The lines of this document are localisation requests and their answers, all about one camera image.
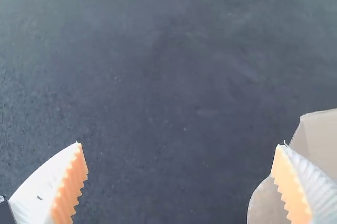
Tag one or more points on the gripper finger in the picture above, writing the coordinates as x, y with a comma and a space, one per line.
308, 184
50, 189

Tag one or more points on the cardboard box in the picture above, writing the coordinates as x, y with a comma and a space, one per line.
318, 132

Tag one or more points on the black mat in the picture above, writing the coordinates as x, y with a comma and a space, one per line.
158, 76

